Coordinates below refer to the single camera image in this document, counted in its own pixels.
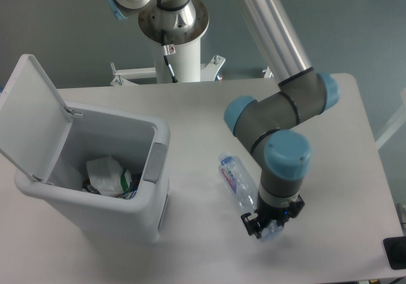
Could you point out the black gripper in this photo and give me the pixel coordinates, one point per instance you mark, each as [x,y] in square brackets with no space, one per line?
[265,214]

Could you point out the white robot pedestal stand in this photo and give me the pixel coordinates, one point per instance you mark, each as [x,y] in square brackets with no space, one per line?
[175,38]

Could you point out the clear crushed plastic bottle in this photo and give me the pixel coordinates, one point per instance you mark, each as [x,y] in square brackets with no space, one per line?
[244,190]

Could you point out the black device at edge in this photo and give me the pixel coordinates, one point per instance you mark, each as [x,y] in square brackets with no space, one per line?
[395,252]

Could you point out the colourful snack wrappers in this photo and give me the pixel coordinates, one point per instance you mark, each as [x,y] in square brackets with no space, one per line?
[133,188]

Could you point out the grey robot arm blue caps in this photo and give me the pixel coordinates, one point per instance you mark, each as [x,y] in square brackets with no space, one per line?
[265,128]

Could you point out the white furniture frame right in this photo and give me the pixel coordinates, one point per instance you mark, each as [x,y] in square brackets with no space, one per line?
[396,121]

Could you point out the white paper carton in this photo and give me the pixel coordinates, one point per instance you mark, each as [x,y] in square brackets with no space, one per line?
[108,176]

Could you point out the grey plastic trash can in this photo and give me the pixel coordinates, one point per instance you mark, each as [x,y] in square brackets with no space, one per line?
[139,143]

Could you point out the grey trash can lid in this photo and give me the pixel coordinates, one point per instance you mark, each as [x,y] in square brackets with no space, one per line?
[35,120]

